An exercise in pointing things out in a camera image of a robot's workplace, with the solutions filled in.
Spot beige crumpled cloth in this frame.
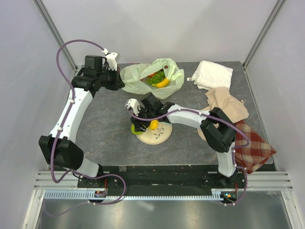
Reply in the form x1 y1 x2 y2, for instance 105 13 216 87
197 87 250 141

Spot beige and blue plate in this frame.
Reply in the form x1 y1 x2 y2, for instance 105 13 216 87
136 122 173 145

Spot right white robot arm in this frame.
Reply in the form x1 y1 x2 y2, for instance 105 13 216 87
125 93 236 188

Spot green fake apple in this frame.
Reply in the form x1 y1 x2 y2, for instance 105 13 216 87
131 124 140 135

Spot light blue cable duct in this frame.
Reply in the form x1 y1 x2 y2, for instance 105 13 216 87
44 190 228 201

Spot yellow fake mango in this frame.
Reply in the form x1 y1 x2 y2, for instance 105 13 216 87
149 120 159 130

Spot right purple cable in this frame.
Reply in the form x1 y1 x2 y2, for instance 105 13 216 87
127 106 250 172

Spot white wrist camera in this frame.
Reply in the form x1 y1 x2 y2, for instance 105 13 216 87
125 98 141 116
102 48 120 71

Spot yellow fake banana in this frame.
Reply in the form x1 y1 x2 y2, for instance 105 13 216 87
152 78 170 88

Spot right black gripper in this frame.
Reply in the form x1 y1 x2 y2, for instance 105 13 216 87
130 104 155 132

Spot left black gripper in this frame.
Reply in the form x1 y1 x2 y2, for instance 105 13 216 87
97 66 125 91

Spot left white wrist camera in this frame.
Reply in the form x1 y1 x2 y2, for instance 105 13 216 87
102 48 120 71

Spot red plaid cloth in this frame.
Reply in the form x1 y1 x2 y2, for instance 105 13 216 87
234 121 277 174

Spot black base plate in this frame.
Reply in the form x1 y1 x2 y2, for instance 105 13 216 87
77 165 245 196

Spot light green plastic bag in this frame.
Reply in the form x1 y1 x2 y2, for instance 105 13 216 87
120 58 184 99

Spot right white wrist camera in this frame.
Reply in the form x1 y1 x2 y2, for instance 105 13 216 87
125 98 141 116

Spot green fake grapes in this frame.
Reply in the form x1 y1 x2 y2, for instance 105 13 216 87
145 71 165 85

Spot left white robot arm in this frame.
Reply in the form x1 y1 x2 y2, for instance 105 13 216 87
39 52 124 187

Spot white folded towel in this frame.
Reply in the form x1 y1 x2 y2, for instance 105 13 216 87
188 61 233 90

